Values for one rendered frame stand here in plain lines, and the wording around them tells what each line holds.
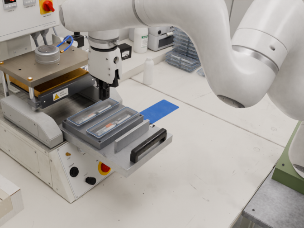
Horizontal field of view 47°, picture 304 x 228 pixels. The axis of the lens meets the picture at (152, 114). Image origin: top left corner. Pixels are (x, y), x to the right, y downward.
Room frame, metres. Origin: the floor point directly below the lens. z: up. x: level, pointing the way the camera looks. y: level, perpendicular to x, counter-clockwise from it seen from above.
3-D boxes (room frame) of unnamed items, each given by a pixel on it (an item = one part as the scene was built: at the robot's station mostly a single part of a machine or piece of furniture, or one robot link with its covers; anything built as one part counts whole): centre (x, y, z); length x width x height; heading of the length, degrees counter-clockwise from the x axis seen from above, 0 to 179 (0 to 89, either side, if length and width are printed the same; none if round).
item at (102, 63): (0.90, 0.15, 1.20); 0.10 x 0.08 x 0.11; 54
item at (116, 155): (0.87, 0.11, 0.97); 0.30 x 0.22 x 0.08; 55
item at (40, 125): (0.90, 0.39, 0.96); 0.25 x 0.05 x 0.07; 55
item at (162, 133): (0.79, 0.00, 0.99); 0.15 x 0.02 x 0.04; 145
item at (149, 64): (1.60, 0.04, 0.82); 0.05 x 0.05 x 0.14
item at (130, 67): (1.79, 0.21, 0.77); 0.84 x 0.30 x 0.04; 145
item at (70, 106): (1.07, 0.39, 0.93); 0.46 x 0.35 x 0.01; 55
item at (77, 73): (1.06, 0.36, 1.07); 0.22 x 0.17 x 0.10; 145
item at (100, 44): (0.90, 0.15, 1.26); 0.09 x 0.08 x 0.03; 54
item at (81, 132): (0.90, 0.15, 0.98); 0.20 x 0.17 x 0.03; 145
